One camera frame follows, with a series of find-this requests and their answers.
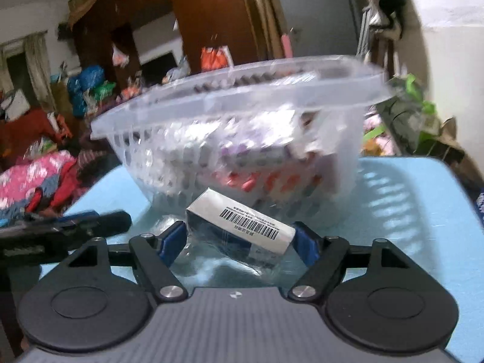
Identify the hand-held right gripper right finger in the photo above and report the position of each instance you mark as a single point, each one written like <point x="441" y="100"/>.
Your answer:
<point x="308" y="242"/>

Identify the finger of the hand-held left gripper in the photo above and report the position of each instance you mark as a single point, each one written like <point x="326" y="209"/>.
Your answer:
<point x="102" y="227"/>
<point x="81" y="217"/>

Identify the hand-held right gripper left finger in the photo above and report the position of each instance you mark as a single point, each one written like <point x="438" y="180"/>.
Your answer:
<point x="172" y="240"/>

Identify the white barcode box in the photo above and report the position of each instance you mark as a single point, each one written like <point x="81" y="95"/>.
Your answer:
<point x="242" y="219"/>

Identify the white plastic basket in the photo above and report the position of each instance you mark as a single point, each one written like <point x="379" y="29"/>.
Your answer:
<point x="332" y="94"/>

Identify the maroon cloth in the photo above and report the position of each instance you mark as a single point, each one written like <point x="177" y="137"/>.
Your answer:
<point x="96" y="166"/>

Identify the pink printed blanket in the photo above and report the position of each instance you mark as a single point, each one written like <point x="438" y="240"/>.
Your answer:
<point x="30" y="177"/>

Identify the pile of colourful packets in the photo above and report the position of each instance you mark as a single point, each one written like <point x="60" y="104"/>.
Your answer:
<point x="264" y="147"/>

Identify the red cloth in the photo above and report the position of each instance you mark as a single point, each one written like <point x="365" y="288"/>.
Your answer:
<point x="26" y="128"/>

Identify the blue plastic bag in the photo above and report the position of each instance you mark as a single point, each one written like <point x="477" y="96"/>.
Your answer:
<point x="86" y="87"/>

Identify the white paper bag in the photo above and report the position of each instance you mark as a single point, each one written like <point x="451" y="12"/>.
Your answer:
<point x="15" y="104"/>

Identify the patterned curtain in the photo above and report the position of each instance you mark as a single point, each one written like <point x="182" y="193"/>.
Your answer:
<point x="37" y="64"/>

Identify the green plastic bag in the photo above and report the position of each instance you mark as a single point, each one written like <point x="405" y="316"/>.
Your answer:
<point x="412" y="117"/>

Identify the small pink plastic bag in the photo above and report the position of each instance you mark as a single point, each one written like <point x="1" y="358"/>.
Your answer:
<point x="119" y="57"/>

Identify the cardboard box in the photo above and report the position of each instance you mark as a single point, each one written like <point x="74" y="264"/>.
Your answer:
<point x="453" y="151"/>

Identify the orange and white plastic bag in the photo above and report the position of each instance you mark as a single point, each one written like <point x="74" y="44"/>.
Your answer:
<point x="214" y="57"/>

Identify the grey door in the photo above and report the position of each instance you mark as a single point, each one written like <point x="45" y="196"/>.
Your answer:
<point x="321" y="19"/>

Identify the brown wooden wardrobe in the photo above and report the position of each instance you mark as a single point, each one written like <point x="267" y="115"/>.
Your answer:
<point x="211" y="11"/>

